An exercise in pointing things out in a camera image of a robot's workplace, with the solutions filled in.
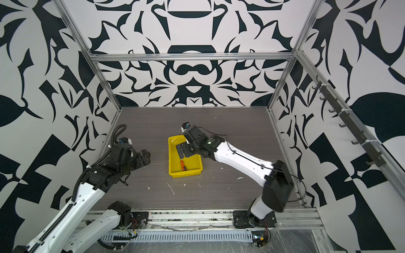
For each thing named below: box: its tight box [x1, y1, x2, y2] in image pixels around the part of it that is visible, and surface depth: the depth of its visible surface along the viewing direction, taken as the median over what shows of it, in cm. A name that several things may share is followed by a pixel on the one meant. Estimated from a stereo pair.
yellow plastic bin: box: [167, 134, 204, 179], surface depth 91 cm
